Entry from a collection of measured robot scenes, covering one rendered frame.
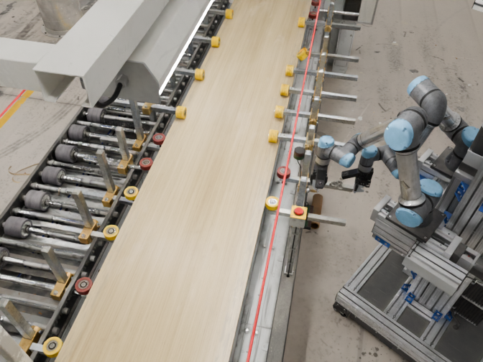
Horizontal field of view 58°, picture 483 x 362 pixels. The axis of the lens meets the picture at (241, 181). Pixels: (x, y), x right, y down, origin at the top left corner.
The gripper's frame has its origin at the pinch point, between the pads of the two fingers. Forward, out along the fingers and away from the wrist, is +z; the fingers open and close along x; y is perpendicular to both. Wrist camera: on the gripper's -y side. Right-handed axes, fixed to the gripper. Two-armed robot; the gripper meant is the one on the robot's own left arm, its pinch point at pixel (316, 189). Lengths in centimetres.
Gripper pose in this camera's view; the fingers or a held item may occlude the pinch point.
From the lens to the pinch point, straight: 243.6
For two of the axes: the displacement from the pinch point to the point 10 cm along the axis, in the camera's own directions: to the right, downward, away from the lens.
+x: -9.8, -1.6, 1.3
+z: -0.1, 6.7, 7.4
